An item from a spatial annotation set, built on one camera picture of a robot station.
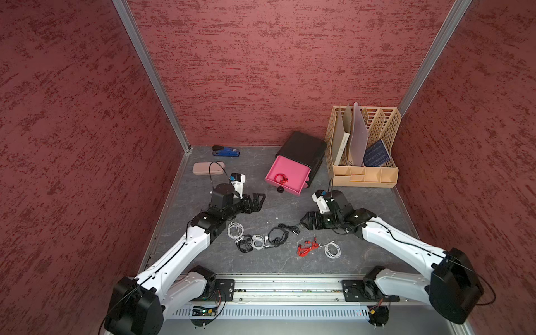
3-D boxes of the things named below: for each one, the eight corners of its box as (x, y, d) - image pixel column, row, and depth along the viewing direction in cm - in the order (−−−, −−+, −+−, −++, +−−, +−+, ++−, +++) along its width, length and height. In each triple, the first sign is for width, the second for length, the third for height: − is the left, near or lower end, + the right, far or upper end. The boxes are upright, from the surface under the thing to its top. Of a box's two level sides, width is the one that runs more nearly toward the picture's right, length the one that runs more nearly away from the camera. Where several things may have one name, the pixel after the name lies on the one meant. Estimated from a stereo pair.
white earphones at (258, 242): (250, 250, 86) (250, 248, 84) (251, 236, 89) (251, 234, 87) (268, 250, 86) (268, 248, 84) (268, 236, 89) (268, 234, 87)
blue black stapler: (213, 156, 119) (211, 150, 116) (214, 151, 122) (212, 145, 118) (239, 156, 119) (238, 150, 116) (240, 151, 122) (239, 145, 118)
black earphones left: (235, 252, 85) (235, 251, 83) (237, 236, 89) (237, 234, 88) (252, 253, 85) (252, 251, 83) (253, 236, 89) (253, 234, 88)
